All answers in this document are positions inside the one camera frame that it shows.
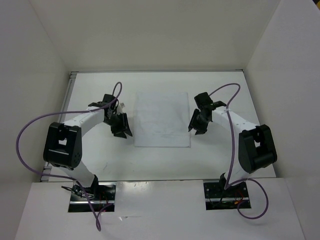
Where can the aluminium table frame rail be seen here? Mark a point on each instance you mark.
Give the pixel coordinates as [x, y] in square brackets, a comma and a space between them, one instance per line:
[117, 159]

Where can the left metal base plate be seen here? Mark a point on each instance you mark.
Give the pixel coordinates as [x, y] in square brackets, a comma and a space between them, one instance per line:
[103, 201]

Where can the white skirt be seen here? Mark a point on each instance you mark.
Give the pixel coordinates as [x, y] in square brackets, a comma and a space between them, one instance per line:
[161, 120]

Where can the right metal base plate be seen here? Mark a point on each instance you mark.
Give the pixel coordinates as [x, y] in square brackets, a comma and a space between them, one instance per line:
[216, 198]

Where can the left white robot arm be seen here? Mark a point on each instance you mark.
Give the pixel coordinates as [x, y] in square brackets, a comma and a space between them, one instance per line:
[63, 147]

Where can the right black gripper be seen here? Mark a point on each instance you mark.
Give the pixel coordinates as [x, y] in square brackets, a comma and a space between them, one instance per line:
[200, 129]

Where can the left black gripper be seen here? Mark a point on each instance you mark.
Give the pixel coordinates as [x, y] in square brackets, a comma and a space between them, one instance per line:
[123, 128]

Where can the metal base plate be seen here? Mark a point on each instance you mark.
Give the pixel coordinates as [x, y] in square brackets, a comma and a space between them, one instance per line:
[216, 198]
[103, 201]

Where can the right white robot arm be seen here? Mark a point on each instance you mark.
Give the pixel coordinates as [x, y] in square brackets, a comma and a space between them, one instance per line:
[252, 145]

